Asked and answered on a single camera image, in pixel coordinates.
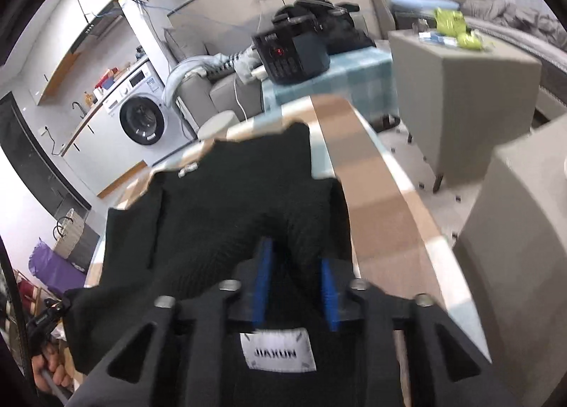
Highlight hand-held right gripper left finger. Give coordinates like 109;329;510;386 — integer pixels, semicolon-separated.
73;239;277;407

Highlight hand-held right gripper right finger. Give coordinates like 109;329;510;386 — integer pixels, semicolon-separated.
320;258;515;407

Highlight black knit garment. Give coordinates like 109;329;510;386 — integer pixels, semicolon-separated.
62;121;406;407

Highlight light clothes on sofa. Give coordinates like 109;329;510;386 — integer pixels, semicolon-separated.
162;50;262;106

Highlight pile of black clothes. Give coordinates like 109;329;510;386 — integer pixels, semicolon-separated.
272;0;377;53

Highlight person's left hand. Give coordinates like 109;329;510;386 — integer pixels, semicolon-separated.
31;338;74;401

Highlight purple bag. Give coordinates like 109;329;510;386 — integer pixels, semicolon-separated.
27;239;89;297

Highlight wicker basket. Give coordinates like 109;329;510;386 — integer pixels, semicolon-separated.
53;207;91;261

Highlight brown blue checked blanket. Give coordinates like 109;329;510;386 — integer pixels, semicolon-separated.
84;94;494;407

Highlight black cabinet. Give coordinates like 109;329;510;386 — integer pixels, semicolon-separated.
0;92;91;230

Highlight beige round stool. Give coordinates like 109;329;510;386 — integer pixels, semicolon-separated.
197;110;240;142

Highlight large grey ottoman table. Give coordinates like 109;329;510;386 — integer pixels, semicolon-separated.
452;115;567;407

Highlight white washing machine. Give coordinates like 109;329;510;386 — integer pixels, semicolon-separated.
104;59;198;168

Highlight teal checked tablecloth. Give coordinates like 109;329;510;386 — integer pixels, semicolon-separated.
261;46;399;124

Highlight black electronic device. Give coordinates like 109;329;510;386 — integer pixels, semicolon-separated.
252;23;332;84

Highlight grey cube ottoman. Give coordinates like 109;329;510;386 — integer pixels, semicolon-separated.
387;28;543;193

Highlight red box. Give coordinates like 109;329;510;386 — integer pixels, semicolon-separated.
100;68;122;89

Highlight black range hood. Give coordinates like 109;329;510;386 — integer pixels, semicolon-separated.
68;15;122;55

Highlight green plush toy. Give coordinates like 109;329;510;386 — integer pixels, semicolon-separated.
434;7;483;51

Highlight blue cushion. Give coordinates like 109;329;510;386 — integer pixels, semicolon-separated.
390;0;459;11

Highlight grey duvet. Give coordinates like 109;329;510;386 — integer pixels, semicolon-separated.
461;0;567;53

